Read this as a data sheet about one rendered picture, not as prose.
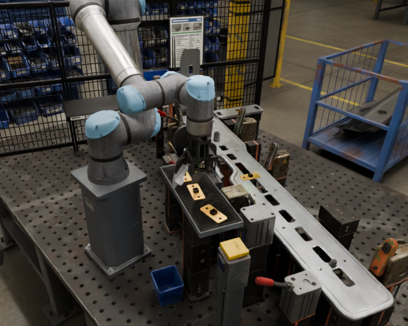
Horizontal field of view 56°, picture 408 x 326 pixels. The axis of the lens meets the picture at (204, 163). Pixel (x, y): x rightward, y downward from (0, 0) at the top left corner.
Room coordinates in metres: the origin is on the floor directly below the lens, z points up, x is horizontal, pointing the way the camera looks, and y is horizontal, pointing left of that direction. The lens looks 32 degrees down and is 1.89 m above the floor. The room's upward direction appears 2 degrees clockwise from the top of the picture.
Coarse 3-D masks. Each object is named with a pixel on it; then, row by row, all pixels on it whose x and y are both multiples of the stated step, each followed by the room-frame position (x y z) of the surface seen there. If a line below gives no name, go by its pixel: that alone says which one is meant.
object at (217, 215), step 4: (208, 204) 0.93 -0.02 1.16; (204, 208) 0.91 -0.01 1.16; (212, 208) 0.91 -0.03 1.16; (204, 212) 0.89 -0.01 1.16; (208, 212) 0.89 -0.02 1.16; (212, 212) 0.88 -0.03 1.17; (216, 212) 0.89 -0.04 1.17; (220, 212) 0.90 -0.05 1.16; (212, 216) 0.88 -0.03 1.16; (216, 216) 0.88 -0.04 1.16; (220, 216) 0.88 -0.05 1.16; (224, 216) 0.88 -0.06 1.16; (216, 220) 0.86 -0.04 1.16; (220, 220) 0.86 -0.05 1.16; (224, 220) 0.86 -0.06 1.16
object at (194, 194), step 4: (192, 184) 1.04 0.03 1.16; (196, 184) 1.04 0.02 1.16; (188, 188) 1.01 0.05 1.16; (192, 188) 1.01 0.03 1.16; (196, 188) 1.00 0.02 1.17; (192, 192) 0.99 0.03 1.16; (196, 192) 0.99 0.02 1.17; (200, 192) 0.99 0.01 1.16; (192, 196) 0.97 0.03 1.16; (196, 196) 0.97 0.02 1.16; (200, 196) 0.97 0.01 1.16; (204, 196) 0.97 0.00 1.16; (196, 200) 0.95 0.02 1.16
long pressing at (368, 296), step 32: (224, 128) 1.78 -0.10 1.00; (224, 160) 1.47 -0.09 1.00; (256, 192) 1.23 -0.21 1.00; (288, 192) 1.24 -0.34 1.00; (288, 224) 1.04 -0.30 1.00; (320, 224) 1.05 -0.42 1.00; (352, 256) 0.90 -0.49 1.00; (352, 288) 0.77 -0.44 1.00; (384, 288) 0.77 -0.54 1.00; (352, 320) 0.67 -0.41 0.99
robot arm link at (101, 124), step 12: (96, 120) 1.16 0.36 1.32; (108, 120) 1.15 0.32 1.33; (120, 120) 1.19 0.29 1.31; (96, 132) 1.12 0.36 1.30; (108, 132) 1.13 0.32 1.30; (120, 132) 1.16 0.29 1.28; (96, 144) 1.12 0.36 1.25; (108, 144) 1.13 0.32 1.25; (120, 144) 1.16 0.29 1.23; (96, 156) 1.12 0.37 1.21; (108, 156) 1.12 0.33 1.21
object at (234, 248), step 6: (234, 240) 0.78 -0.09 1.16; (240, 240) 0.78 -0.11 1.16; (222, 246) 0.76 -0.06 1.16; (228, 246) 0.76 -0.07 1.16; (234, 246) 0.76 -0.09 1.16; (240, 246) 0.76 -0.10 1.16; (228, 252) 0.73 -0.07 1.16; (234, 252) 0.73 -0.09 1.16; (240, 252) 0.74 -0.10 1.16; (246, 252) 0.74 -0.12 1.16; (228, 258) 0.72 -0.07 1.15; (234, 258) 0.72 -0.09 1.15
